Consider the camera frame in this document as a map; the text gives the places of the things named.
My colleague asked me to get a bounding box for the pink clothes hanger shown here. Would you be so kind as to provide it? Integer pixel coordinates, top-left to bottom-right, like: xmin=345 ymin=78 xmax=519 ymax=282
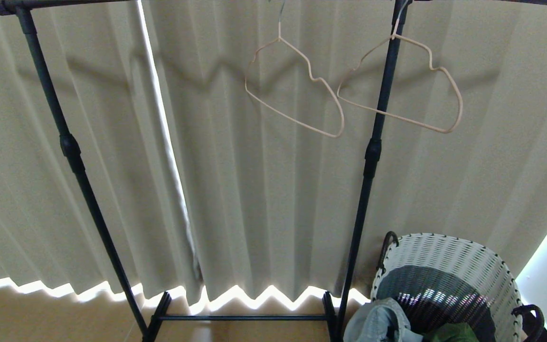
xmin=336 ymin=5 xmax=464 ymax=134
xmin=245 ymin=0 xmax=345 ymax=139

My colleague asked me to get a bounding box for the green long-sleeved shirt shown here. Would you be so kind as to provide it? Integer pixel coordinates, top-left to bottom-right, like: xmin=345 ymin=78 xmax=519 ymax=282
xmin=423 ymin=323 xmax=481 ymax=342

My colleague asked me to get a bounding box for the white laundry basket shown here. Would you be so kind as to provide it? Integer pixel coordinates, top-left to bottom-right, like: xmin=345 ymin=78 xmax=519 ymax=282
xmin=371 ymin=231 xmax=546 ymax=342

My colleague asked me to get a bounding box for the black clothes rack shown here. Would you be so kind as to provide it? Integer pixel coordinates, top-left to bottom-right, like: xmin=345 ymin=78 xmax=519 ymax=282
xmin=0 ymin=0 xmax=547 ymax=342

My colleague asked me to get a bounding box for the beige curtain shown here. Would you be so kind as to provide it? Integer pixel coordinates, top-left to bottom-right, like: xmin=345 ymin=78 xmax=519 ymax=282
xmin=0 ymin=0 xmax=547 ymax=314

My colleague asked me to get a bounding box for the pale blue denim garment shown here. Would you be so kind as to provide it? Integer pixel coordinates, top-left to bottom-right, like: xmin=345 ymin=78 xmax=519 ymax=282
xmin=343 ymin=298 xmax=424 ymax=342

